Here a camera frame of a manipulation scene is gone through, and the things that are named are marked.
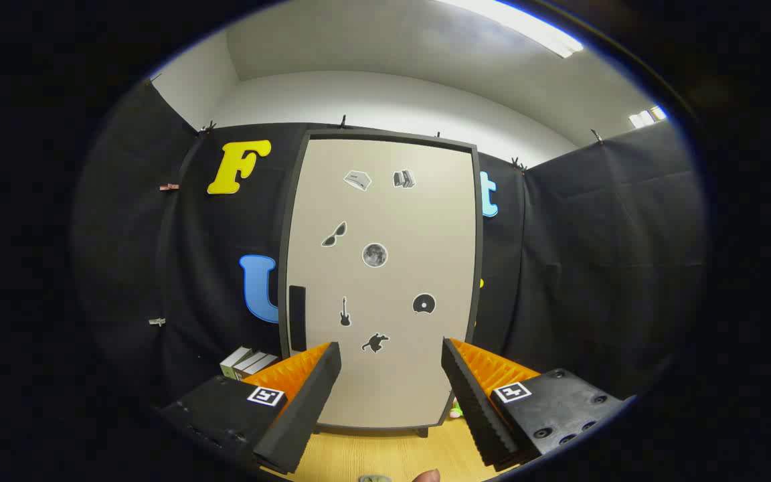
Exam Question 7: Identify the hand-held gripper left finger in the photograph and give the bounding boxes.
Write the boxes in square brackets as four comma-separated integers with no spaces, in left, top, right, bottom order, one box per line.
[158,341,343,476]

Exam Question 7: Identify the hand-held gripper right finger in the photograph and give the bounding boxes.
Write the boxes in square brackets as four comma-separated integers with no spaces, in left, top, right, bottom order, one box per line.
[440,337,627,470]

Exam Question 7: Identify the beige cabinet door black handle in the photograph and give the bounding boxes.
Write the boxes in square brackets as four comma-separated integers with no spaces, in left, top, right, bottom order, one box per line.
[285,137,479,429]

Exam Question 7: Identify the green book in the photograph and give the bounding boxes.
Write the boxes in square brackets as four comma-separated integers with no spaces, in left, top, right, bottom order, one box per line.
[220,347,254,380]

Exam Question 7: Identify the black backdrop cloth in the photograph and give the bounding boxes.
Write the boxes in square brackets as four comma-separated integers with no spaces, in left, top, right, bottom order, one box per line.
[71,80,707,402]

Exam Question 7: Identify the dark grey cabinet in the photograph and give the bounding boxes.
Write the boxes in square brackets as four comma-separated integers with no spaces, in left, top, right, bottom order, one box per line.
[278,129,484,439]

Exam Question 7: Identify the small bright light panel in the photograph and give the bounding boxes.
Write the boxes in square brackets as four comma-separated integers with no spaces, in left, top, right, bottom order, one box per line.
[629,105,667,129]

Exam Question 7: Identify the long ceiling light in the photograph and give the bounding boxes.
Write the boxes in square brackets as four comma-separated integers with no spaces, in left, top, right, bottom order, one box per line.
[439,0,584,60]

